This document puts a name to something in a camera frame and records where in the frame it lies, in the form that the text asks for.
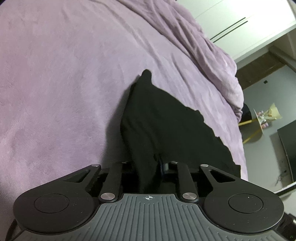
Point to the black garment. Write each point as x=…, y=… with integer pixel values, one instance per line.
x=157, y=128

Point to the purple bed blanket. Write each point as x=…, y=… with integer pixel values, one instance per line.
x=66, y=67

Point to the yellow-legged side table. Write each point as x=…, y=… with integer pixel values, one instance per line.
x=254, y=127

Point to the brown wooden door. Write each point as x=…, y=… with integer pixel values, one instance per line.
x=258, y=69

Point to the wrapped flower bouquet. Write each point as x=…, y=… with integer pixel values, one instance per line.
x=266, y=117

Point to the white wardrobe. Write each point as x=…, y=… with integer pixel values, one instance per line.
x=240, y=28

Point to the black monitor screen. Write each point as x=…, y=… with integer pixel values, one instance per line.
x=287, y=136

